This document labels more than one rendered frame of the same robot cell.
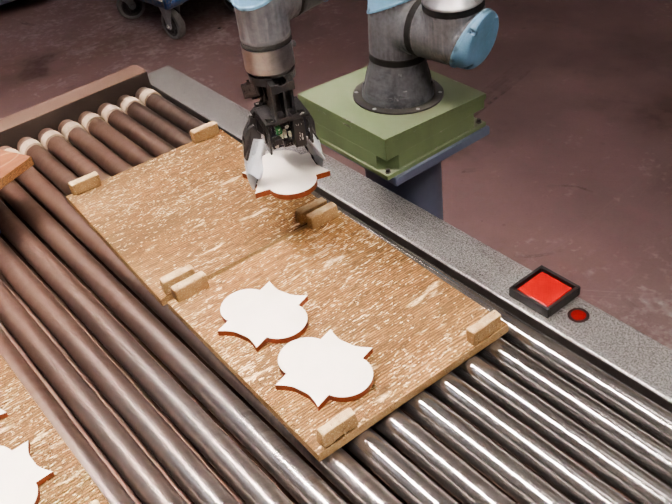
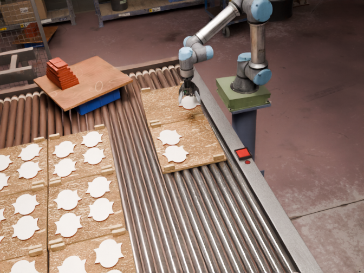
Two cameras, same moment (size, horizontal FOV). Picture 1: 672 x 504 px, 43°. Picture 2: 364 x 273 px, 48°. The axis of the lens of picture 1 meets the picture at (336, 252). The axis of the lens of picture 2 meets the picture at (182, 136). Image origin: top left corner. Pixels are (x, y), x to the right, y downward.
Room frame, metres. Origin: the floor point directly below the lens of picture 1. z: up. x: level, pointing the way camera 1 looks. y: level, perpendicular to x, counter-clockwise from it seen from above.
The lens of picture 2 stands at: (-0.71, -0.67, 2.38)
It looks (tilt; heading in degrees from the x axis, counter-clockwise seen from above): 38 degrees down; 23
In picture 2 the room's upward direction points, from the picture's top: 6 degrees counter-clockwise
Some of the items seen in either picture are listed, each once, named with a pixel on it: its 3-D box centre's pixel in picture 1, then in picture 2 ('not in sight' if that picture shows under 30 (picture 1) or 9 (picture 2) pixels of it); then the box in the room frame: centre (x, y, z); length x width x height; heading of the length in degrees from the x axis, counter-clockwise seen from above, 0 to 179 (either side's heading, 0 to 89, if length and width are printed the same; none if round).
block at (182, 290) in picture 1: (190, 286); (156, 125); (1.05, 0.24, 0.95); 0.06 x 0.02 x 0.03; 123
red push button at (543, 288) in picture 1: (544, 291); (242, 153); (0.96, -0.31, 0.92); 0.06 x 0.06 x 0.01; 35
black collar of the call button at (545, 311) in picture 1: (544, 291); (242, 153); (0.96, -0.31, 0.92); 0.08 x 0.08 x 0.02; 35
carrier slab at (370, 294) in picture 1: (330, 316); (186, 143); (0.96, 0.02, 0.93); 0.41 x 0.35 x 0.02; 33
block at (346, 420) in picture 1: (337, 427); (169, 167); (0.73, 0.03, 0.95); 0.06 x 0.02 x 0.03; 123
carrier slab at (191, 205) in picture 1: (195, 206); (170, 104); (1.31, 0.25, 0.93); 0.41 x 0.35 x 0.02; 31
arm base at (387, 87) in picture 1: (397, 72); (245, 79); (1.59, -0.18, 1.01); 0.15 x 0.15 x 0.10
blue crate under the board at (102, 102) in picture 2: not in sight; (89, 91); (1.27, 0.82, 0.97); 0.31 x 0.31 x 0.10; 58
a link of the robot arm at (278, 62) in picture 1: (270, 55); (187, 71); (1.16, 0.06, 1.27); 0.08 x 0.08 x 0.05
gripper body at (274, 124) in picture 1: (278, 106); (188, 84); (1.16, 0.06, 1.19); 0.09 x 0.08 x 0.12; 17
